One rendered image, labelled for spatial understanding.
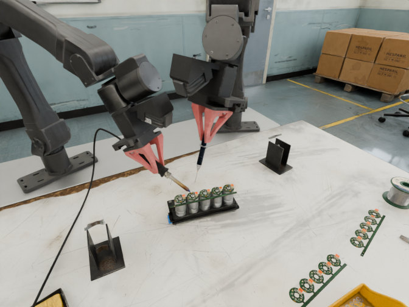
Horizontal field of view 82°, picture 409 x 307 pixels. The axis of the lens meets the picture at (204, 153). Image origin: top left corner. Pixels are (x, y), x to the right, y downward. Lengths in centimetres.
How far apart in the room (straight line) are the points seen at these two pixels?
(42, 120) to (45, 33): 22
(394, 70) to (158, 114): 364
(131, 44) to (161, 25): 41
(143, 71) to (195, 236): 34
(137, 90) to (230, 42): 19
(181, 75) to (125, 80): 12
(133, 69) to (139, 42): 260
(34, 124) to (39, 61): 232
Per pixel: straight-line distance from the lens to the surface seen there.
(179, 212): 53
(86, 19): 294
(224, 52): 37
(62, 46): 52
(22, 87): 68
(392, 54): 391
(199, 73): 39
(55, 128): 70
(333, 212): 65
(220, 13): 37
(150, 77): 46
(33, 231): 65
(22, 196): 77
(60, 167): 76
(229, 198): 55
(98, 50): 50
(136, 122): 48
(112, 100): 50
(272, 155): 71
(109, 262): 52
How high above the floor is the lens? 117
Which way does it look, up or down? 34 degrees down
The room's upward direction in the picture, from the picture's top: straight up
